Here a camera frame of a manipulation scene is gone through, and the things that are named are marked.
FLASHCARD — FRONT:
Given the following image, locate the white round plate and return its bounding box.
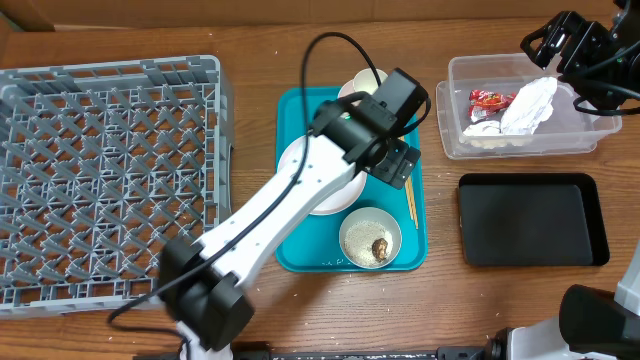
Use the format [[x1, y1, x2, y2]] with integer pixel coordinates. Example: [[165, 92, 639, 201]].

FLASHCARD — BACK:
[[276, 136, 367, 216]]

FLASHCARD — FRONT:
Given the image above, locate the red snack wrapper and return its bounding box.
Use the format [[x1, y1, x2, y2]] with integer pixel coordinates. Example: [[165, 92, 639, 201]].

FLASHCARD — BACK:
[[468, 90, 516, 123]]

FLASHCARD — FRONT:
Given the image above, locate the clear plastic bin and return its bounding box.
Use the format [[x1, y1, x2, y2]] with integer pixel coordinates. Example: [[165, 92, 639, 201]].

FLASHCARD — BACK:
[[435, 53, 622, 160]]

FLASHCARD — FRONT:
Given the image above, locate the grey dishwasher rack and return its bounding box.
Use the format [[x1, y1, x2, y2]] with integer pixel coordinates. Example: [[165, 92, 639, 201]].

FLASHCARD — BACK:
[[1, 55, 234, 319]]

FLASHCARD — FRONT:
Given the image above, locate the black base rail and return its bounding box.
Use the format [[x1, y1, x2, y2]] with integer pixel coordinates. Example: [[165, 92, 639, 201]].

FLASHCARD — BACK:
[[224, 344, 489, 360]]

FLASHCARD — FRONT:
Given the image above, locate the small white tissue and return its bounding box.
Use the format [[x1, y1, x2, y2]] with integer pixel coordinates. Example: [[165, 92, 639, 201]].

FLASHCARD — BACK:
[[463, 120, 501, 137]]

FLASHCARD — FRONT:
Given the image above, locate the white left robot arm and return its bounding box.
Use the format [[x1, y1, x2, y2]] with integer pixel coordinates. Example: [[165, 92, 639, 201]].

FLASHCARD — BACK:
[[159, 69, 431, 359]]

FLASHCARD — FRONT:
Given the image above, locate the pink shallow bowl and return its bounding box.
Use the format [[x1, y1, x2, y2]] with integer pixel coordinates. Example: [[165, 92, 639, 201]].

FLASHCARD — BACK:
[[337, 79, 371, 107]]

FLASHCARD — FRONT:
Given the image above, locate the black plastic tray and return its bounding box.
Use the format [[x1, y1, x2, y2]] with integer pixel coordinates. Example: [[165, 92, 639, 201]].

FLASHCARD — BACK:
[[458, 173, 610, 267]]

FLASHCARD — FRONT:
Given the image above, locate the grey bowl with rice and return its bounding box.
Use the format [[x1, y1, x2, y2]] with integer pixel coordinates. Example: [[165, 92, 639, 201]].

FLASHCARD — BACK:
[[339, 207, 403, 270]]

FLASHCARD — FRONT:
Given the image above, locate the brown food piece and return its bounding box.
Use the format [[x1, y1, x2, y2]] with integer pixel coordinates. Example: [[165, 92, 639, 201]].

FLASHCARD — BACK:
[[372, 238, 388, 262]]

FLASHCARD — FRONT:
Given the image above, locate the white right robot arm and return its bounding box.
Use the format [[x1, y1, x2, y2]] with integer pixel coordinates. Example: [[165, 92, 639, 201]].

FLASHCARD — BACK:
[[475, 0, 639, 360]]

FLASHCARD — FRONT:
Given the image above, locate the white paper cup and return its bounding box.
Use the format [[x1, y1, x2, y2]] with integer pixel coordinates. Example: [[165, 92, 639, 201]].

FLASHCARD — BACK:
[[353, 68, 388, 95]]

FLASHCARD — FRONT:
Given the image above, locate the teal plastic tray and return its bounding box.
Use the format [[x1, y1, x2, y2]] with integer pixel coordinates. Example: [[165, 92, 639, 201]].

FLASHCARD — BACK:
[[275, 86, 428, 273]]

